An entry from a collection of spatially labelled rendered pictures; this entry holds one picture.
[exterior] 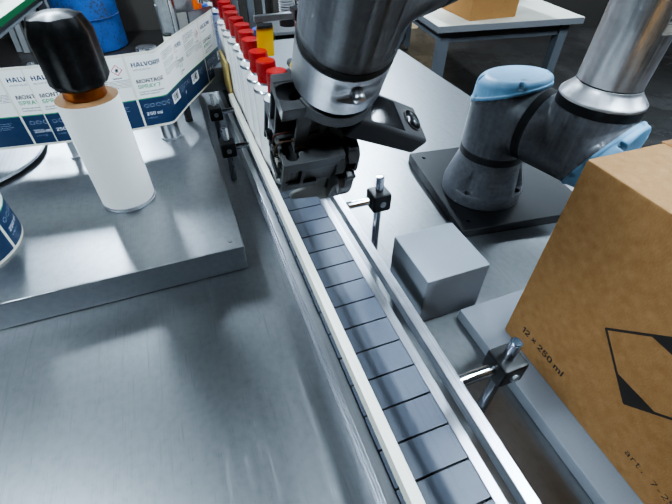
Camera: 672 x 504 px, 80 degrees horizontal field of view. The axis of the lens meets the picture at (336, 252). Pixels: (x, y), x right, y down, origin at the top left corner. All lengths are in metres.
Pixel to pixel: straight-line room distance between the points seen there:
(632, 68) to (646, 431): 0.42
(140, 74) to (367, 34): 0.70
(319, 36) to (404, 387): 0.37
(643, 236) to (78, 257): 0.72
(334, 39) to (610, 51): 0.45
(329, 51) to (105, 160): 0.52
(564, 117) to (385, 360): 0.42
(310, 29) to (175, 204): 0.54
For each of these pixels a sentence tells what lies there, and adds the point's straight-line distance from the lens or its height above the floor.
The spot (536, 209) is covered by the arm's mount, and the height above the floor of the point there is 0.85.
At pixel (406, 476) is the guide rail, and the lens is 0.43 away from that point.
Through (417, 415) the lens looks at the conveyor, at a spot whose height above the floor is 0.88.
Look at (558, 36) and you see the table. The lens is 2.67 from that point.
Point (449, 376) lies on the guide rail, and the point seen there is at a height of 0.96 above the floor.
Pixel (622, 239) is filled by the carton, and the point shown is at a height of 1.08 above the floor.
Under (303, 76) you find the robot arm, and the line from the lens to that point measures 0.33.
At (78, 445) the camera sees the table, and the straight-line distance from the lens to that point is 0.60.
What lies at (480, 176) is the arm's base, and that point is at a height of 0.91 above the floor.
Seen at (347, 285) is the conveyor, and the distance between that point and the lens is 0.59.
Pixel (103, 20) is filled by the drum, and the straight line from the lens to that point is 4.89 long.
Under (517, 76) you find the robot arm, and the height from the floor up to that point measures 1.08.
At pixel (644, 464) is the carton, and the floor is 0.89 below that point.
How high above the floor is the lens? 1.32
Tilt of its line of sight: 43 degrees down
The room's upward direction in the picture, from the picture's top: straight up
